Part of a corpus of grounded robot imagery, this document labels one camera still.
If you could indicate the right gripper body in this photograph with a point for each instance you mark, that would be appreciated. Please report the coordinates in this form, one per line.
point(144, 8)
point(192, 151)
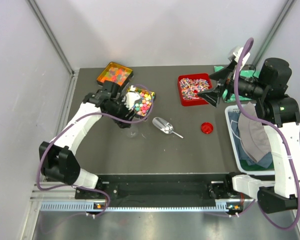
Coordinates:
point(251, 89)

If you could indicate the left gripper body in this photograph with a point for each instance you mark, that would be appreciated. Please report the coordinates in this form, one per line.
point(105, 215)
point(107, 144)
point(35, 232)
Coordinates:
point(119, 109)

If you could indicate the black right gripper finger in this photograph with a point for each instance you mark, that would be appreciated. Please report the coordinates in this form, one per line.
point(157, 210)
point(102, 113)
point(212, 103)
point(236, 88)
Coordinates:
point(223, 73)
point(211, 96)

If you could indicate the speckled tin pastel star candies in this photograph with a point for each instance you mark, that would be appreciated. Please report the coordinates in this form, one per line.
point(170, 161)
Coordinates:
point(146, 99)

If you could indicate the clear glass jar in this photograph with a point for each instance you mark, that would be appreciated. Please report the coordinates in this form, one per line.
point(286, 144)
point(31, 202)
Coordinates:
point(133, 131)

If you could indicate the metal scoop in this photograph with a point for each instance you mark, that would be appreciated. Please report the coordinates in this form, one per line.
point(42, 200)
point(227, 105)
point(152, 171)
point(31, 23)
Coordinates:
point(165, 126)

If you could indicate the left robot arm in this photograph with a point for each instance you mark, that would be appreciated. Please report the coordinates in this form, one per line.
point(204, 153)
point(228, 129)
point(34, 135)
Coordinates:
point(58, 157)

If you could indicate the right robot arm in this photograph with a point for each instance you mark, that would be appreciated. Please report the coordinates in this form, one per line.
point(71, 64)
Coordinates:
point(280, 117)

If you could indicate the gold tin translucent star candies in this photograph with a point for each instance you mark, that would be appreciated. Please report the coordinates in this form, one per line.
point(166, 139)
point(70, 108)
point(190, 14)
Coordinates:
point(116, 73)

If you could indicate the white laundry basket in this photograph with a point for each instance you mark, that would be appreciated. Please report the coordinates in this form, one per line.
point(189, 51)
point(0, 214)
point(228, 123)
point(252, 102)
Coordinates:
point(262, 172)

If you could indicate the red box of lollipops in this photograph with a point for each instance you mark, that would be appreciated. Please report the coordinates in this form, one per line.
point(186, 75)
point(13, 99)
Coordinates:
point(190, 85)

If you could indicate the red round lid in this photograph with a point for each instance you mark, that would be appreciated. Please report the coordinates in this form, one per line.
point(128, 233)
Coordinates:
point(207, 128)

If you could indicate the grey cloth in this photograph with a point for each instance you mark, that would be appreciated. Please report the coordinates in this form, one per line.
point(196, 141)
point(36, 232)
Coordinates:
point(254, 141)

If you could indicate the blue cloth in basket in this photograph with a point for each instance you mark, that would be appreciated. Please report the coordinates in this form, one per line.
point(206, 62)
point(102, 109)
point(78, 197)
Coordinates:
point(240, 150)

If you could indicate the green cloth in basket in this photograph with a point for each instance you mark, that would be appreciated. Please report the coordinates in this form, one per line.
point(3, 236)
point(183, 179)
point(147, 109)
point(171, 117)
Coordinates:
point(254, 167)

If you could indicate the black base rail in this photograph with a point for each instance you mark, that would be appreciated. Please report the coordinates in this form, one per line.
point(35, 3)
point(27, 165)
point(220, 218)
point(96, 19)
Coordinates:
point(165, 190)

